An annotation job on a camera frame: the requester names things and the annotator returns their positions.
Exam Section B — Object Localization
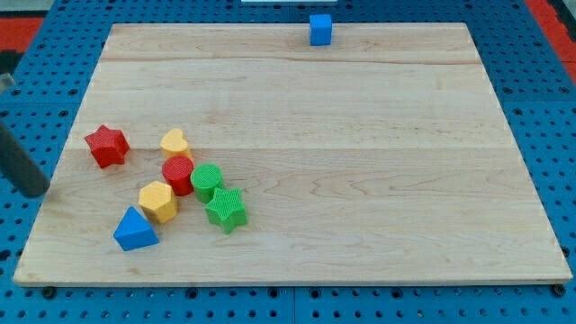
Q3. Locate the red star block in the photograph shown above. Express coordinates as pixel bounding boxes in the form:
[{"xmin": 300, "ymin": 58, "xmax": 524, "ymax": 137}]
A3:
[{"xmin": 85, "ymin": 125, "xmax": 130, "ymax": 168}]

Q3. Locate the green star block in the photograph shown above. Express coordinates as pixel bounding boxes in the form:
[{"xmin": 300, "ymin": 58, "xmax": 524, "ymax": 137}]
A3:
[{"xmin": 205, "ymin": 188, "xmax": 248, "ymax": 234}]

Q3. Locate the wooden board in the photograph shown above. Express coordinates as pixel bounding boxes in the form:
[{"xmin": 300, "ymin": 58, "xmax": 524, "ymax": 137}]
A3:
[{"xmin": 13, "ymin": 22, "xmax": 572, "ymax": 287}]

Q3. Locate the green cylinder block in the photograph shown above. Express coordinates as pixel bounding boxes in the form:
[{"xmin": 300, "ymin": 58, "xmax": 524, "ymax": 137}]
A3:
[{"xmin": 191, "ymin": 164, "xmax": 223, "ymax": 203}]

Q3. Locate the red cylinder block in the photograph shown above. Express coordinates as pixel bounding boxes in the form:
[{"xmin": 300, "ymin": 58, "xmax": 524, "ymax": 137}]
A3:
[{"xmin": 162, "ymin": 156, "xmax": 194, "ymax": 196}]

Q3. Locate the yellow heart block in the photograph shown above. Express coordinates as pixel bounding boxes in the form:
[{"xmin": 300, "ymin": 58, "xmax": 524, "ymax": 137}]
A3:
[{"xmin": 160, "ymin": 128, "xmax": 194, "ymax": 160}]

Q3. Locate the yellow hexagon block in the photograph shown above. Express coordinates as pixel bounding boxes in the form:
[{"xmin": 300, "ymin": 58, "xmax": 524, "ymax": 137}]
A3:
[{"xmin": 139, "ymin": 181, "xmax": 177, "ymax": 224}]

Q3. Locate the blue cube block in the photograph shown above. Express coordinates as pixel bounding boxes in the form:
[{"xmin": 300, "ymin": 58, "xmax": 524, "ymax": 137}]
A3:
[{"xmin": 310, "ymin": 13, "xmax": 332, "ymax": 46}]

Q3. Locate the blue triangle block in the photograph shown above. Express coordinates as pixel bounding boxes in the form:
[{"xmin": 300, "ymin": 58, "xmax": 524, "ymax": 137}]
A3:
[{"xmin": 113, "ymin": 206, "xmax": 159, "ymax": 251}]

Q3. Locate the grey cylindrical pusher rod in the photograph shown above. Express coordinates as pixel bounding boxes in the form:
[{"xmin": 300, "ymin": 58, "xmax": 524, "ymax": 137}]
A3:
[{"xmin": 1, "ymin": 123, "xmax": 50, "ymax": 198}]

